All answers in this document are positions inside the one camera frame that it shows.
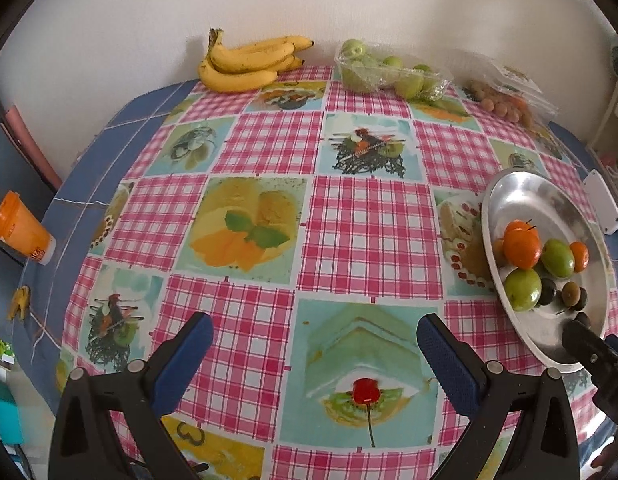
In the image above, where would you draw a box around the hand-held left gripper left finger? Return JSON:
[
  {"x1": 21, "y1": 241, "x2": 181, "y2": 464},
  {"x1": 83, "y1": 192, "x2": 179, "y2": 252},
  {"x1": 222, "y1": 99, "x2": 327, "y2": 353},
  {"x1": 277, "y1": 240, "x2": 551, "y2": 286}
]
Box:
[{"x1": 49, "y1": 311, "x2": 214, "y2": 480}]

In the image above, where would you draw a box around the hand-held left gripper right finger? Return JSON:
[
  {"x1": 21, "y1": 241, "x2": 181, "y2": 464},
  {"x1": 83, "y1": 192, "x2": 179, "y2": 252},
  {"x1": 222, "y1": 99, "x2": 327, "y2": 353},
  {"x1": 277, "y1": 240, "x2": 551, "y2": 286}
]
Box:
[{"x1": 416, "y1": 312, "x2": 582, "y2": 480}]

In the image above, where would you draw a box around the green jujube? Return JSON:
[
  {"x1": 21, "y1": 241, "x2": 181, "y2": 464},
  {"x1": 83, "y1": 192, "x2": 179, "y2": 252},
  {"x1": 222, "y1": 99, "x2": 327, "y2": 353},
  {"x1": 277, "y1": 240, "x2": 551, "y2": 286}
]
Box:
[
  {"x1": 504, "y1": 267, "x2": 543, "y2": 312},
  {"x1": 540, "y1": 238, "x2": 576, "y2": 279}
]

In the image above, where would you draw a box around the large orange mandarin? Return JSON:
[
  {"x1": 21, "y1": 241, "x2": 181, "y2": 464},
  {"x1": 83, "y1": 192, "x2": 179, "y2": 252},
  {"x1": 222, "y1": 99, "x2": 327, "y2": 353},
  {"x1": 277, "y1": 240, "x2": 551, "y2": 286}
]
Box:
[{"x1": 504, "y1": 220, "x2": 543, "y2": 269}]

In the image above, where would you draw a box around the round metal plate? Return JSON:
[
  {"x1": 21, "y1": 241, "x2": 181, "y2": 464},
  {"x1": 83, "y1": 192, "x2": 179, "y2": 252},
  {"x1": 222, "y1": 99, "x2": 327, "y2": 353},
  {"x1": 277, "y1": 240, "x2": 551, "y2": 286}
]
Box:
[{"x1": 481, "y1": 170, "x2": 610, "y2": 373}]

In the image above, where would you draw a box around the pink checked printed tablecloth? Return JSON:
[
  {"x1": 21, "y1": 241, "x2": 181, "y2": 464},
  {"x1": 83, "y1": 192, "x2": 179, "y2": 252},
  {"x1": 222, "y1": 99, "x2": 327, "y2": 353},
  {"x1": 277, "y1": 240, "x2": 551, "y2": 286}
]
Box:
[{"x1": 59, "y1": 62, "x2": 618, "y2": 480}]

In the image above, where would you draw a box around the white plastic piece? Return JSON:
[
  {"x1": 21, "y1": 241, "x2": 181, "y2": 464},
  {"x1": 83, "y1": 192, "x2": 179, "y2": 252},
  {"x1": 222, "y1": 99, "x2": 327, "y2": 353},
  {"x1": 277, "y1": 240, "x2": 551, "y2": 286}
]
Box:
[{"x1": 584, "y1": 170, "x2": 618, "y2": 235}]

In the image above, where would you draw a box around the small yellow object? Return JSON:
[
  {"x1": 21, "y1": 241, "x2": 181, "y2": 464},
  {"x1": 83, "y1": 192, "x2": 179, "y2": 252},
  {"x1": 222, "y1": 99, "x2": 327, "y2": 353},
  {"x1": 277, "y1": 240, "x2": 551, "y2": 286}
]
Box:
[{"x1": 8, "y1": 286, "x2": 30, "y2": 321}]

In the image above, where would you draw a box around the teal box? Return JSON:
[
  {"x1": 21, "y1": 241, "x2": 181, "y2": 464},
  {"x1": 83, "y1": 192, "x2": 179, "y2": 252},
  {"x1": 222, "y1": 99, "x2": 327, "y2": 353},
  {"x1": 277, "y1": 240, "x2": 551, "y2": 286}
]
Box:
[{"x1": 0, "y1": 377, "x2": 24, "y2": 446}]

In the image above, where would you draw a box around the orange plastic cup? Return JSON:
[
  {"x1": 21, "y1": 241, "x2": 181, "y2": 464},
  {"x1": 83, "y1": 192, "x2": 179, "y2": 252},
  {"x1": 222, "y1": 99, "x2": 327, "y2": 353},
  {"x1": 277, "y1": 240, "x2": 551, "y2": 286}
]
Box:
[{"x1": 0, "y1": 191, "x2": 57, "y2": 266}]

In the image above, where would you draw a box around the pink chair back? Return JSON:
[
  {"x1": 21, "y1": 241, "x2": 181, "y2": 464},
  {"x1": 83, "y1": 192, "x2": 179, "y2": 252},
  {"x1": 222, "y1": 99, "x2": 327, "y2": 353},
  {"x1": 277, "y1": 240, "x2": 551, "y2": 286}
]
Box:
[{"x1": 1, "y1": 105, "x2": 62, "y2": 193}]

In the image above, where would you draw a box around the clear bag of brown longans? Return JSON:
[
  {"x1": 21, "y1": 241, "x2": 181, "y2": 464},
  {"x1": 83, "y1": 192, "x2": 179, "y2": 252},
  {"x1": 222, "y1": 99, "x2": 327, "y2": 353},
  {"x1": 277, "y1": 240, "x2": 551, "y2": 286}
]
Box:
[{"x1": 459, "y1": 50, "x2": 560, "y2": 126}]

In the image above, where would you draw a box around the yellow banana bunch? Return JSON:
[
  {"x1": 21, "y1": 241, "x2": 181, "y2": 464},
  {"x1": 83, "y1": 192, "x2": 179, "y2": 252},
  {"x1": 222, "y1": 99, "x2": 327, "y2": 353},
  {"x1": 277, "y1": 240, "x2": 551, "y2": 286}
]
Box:
[{"x1": 198, "y1": 28, "x2": 316, "y2": 93}]

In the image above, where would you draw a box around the clear pack of green jujubes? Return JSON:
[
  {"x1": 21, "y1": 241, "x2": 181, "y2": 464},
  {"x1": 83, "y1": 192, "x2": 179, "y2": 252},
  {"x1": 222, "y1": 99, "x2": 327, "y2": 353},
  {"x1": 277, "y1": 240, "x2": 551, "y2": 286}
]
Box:
[{"x1": 336, "y1": 37, "x2": 454, "y2": 101}]

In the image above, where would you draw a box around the white furniture frame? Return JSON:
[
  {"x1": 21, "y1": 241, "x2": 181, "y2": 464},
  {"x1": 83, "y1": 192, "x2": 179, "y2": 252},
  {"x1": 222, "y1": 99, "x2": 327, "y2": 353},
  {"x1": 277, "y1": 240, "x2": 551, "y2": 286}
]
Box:
[{"x1": 589, "y1": 80, "x2": 618, "y2": 161}]

